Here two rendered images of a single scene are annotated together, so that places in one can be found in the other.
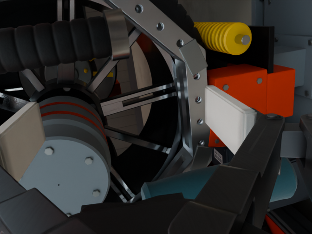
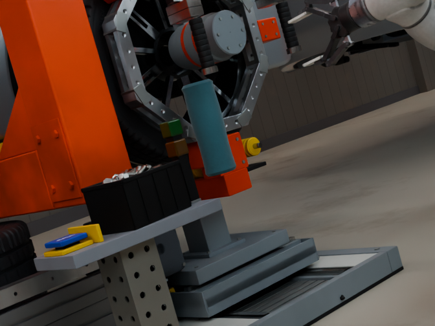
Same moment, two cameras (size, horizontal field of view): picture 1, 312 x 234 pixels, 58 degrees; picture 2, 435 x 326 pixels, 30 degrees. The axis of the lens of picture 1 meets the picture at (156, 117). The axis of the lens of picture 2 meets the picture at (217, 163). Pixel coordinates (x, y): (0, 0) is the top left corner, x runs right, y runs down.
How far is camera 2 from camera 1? 2.22 m
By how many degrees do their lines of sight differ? 62
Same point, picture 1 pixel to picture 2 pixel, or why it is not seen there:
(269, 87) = (241, 170)
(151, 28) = (251, 92)
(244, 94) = (235, 153)
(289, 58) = (223, 228)
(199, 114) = not seen: hidden behind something
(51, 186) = (229, 28)
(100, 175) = (235, 50)
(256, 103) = not seen: hidden behind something
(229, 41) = (252, 140)
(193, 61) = (243, 117)
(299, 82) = (211, 246)
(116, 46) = (297, 47)
